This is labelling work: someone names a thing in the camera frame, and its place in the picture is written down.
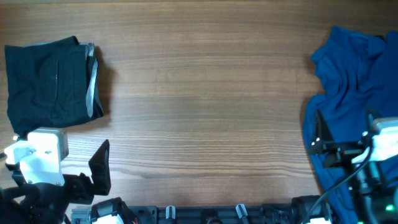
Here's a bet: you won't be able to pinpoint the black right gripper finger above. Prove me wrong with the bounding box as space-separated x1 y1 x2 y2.
366 107 382 131
308 110 334 155

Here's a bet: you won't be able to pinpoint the black shorts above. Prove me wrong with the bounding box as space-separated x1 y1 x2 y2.
4 36 104 136

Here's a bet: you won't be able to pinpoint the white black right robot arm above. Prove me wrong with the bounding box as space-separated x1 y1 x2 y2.
297 108 397 223

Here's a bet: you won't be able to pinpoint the blue shirt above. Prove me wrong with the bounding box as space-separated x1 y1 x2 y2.
303 26 397 223

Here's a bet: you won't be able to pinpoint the folded grey shorts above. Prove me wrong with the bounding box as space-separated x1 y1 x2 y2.
14 37 98 125

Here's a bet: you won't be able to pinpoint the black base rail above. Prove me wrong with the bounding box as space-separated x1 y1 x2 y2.
70 203 312 224

